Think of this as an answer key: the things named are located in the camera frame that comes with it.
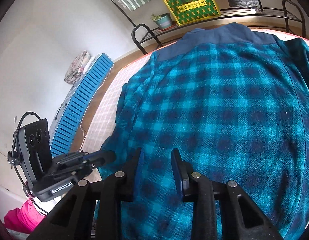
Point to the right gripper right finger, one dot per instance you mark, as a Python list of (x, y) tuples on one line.
[(193, 187)]

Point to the black camera module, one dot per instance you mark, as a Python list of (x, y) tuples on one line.
[(32, 143)]

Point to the floral fabric bundle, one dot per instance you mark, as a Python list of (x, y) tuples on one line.
[(76, 68)]

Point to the blue slatted plastic crate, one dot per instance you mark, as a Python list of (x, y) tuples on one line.
[(69, 116)]

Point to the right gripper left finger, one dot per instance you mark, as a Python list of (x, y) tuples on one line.
[(122, 186)]

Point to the teal plaid fleece jacket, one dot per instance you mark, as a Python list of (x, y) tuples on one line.
[(158, 212)]

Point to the black metal clothes rack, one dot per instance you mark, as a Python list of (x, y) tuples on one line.
[(142, 33)]

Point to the pink plaid bed sheet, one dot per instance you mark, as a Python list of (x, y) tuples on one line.
[(104, 104)]

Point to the yellow green patterned bag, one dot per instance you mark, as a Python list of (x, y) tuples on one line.
[(192, 11)]

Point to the pink sleeve forearm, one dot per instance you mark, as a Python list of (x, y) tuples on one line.
[(24, 219)]

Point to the small potted plant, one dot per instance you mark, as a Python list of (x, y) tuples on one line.
[(163, 21)]

